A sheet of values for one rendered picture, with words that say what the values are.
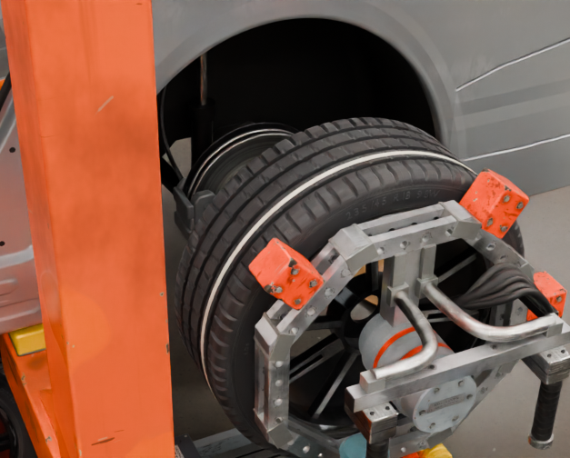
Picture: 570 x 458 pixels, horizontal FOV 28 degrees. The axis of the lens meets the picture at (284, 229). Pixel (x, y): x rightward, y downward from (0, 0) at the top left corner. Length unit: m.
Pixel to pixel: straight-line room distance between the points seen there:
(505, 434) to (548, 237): 1.00
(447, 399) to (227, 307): 0.41
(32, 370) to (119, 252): 0.75
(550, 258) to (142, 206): 2.45
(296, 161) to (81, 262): 0.55
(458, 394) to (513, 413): 1.28
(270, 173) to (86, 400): 0.54
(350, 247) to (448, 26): 0.67
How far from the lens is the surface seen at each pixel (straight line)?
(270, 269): 1.85
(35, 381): 2.32
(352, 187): 1.94
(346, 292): 2.08
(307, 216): 1.92
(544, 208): 4.15
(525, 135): 2.66
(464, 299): 2.00
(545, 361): 1.97
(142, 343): 1.75
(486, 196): 2.02
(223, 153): 2.39
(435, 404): 1.99
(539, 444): 2.10
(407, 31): 2.34
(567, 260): 3.90
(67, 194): 1.56
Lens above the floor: 2.20
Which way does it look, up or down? 34 degrees down
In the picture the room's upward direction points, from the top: 1 degrees clockwise
